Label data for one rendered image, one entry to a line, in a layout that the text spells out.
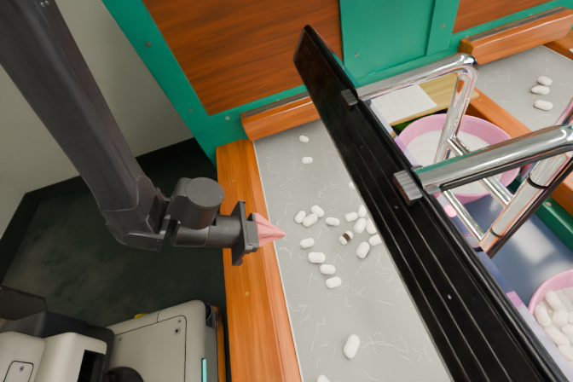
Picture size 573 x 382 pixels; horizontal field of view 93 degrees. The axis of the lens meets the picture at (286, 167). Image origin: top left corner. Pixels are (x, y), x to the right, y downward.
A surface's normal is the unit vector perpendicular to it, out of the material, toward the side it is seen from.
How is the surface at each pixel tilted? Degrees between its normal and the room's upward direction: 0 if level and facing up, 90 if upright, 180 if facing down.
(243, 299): 0
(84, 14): 90
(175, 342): 0
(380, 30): 90
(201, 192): 40
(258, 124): 90
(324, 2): 90
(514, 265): 0
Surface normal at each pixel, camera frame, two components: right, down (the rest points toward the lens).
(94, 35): 0.21, 0.73
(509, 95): -0.22, -0.62
